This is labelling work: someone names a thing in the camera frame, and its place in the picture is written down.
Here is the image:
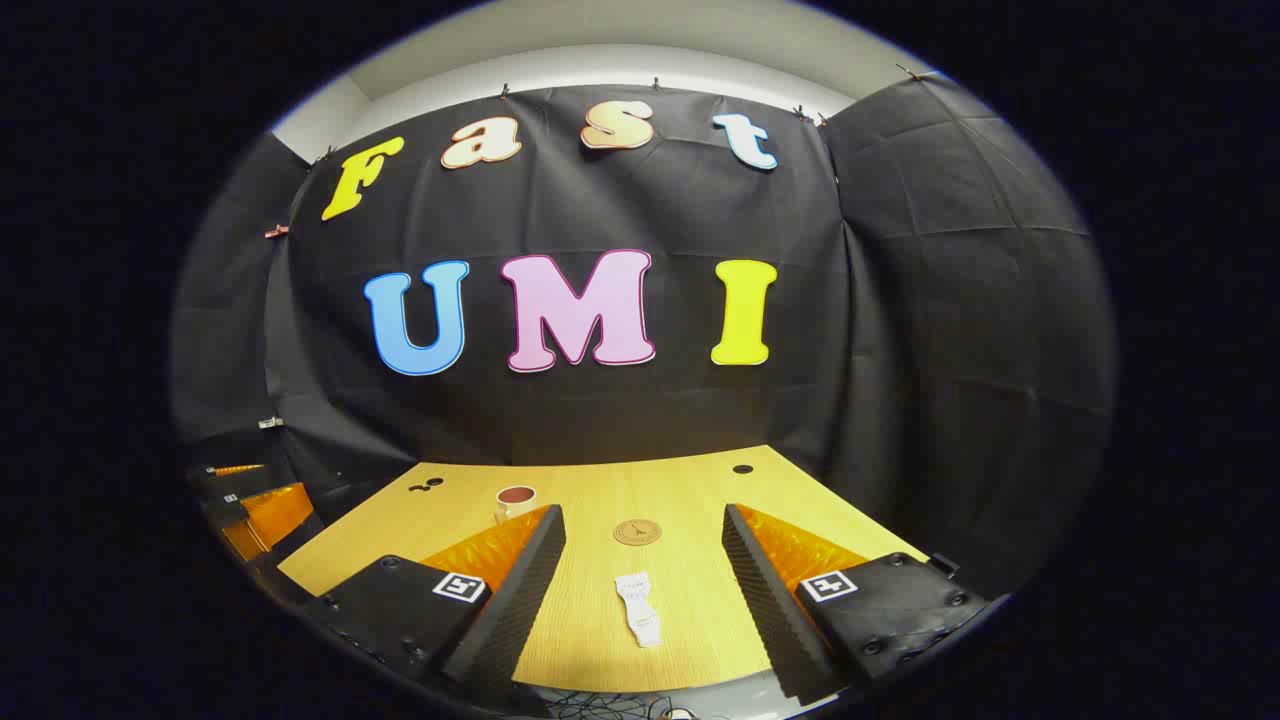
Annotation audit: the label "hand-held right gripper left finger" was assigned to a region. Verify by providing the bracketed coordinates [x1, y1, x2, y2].
[305, 503, 567, 701]

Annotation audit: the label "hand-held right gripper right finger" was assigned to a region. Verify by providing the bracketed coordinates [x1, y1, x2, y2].
[722, 503, 991, 703]

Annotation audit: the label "beige cup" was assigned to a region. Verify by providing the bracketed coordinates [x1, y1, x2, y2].
[493, 485, 542, 526]

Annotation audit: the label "white toothpaste tube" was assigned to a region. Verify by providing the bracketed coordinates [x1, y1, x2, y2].
[615, 572, 663, 649]

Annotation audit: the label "wooden desktop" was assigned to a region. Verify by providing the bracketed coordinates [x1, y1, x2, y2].
[277, 445, 931, 696]

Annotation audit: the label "black backdrop cloth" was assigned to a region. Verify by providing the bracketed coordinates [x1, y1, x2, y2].
[170, 85, 1116, 601]

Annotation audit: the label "tangled black cables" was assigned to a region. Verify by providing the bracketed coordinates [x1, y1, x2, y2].
[540, 688, 701, 720]

